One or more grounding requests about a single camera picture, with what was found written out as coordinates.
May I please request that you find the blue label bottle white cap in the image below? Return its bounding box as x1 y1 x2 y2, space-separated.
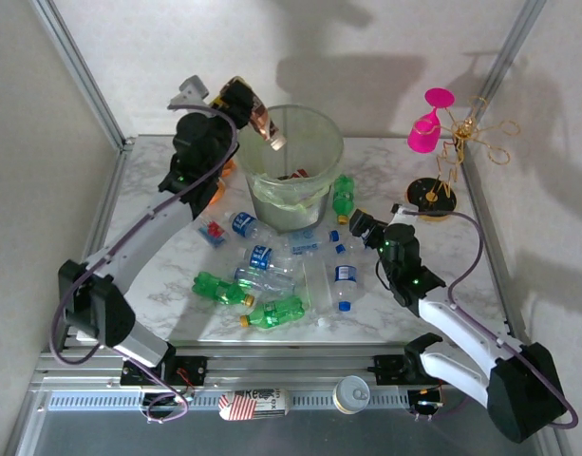
237 244 296 272
222 211 277 241

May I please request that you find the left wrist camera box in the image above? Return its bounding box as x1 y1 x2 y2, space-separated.
166 74 210 111

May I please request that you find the crushed red striped can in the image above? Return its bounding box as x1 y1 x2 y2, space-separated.
217 387 291 423

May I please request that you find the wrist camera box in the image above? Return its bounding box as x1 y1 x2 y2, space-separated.
389 202 420 220
166 74 210 111

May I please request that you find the perforated metal strip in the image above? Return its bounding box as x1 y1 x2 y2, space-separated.
43 389 413 412

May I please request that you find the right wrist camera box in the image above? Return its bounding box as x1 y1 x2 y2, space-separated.
389 202 420 220

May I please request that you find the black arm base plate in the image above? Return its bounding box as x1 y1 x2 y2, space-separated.
372 353 461 387
119 354 210 387

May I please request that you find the gold wire glass rack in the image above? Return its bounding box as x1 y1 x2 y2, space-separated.
404 96 522 224

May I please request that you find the red label clear bottle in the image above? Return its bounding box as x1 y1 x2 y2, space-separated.
197 218 228 249

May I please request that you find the orange plush toy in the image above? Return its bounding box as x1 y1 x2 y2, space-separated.
207 159 237 206

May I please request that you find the crushed clear plastic bottle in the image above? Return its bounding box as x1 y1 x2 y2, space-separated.
233 265 299 295

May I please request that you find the silver tin can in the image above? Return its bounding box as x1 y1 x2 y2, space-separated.
331 374 371 416

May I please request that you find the pink plastic wine glass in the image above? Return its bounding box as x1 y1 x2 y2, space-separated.
407 87 457 156

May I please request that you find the pale green bin liner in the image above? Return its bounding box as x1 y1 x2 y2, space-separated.
235 104 345 214

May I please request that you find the translucent green trash bin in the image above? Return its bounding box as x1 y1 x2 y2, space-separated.
234 104 346 233

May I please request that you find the green plastic bottle yellow cap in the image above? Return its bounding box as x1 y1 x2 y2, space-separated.
191 270 256 306
330 174 356 225
238 294 311 330

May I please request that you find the aluminium side rail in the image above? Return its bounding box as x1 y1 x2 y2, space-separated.
65 142 138 336
459 142 538 352

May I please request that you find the aluminium mounting rail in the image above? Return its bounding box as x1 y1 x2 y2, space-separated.
28 344 551 393

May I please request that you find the copper brown plastic bottle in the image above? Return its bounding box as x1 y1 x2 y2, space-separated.
222 75 288 152

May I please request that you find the aluminium frame post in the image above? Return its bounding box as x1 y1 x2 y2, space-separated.
27 0 135 149
460 0 549 148

